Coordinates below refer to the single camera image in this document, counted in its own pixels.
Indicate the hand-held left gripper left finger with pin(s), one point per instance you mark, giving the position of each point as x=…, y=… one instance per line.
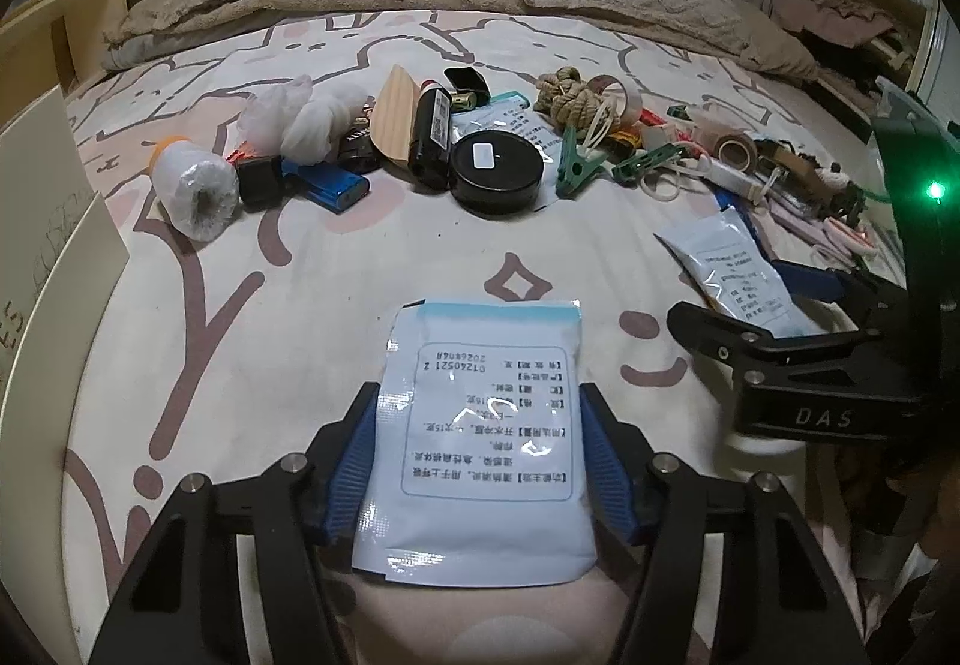
x=351, y=459

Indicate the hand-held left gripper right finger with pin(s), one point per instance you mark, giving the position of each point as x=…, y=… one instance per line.
x=602, y=459

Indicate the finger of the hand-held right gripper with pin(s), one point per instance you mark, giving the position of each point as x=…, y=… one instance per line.
x=814, y=283
x=795, y=358

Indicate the white storage box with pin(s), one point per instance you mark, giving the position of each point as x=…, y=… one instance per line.
x=45, y=185

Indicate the small panda figure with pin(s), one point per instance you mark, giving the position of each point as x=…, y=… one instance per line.
x=832, y=179

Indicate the clear plastic box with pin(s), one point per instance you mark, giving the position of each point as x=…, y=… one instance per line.
x=904, y=99

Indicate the brown tape roll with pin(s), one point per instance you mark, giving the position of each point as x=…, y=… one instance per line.
x=735, y=149

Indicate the bunny print bed sheet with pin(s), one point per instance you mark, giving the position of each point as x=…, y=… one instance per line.
x=315, y=305

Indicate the white rubber band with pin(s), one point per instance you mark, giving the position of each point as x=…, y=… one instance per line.
x=664, y=193

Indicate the white louvred door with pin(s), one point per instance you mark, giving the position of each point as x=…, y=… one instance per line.
x=946, y=65

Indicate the green plastic clip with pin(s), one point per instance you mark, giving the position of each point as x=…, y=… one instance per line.
x=645, y=163

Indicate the beige fleece blanket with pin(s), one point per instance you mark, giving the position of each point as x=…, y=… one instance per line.
x=765, y=47

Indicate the clear tape roll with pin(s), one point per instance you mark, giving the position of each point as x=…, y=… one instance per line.
x=626, y=99

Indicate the green clothespin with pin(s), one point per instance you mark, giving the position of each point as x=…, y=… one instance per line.
x=577, y=166

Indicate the pile of clothes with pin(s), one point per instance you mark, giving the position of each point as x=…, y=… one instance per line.
x=825, y=5

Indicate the blue lighter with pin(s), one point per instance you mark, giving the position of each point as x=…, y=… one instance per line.
x=330, y=189

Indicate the small black box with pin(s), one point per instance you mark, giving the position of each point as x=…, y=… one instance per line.
x=261, y=181

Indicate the black round tin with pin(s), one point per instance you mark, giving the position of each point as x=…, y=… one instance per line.
x=495, y=174

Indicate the dark brown snack packet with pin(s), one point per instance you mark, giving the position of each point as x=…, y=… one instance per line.
x=358, y=144

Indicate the white plastic bag roll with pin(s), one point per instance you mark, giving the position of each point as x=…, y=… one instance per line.
x=191, y=185

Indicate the black rectangular bottle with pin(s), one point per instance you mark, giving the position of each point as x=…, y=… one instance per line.
x=430, y=140

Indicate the small red packet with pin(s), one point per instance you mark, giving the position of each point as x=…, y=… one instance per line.
x=238, y=149

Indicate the crumpled white plastic bag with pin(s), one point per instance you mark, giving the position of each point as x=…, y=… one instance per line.
x=326, y=118

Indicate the wooden scraper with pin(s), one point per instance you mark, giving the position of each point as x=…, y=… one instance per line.
x=394, y=118

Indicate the wooden bedside shelf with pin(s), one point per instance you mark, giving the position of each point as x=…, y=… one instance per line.
x=82, y=13

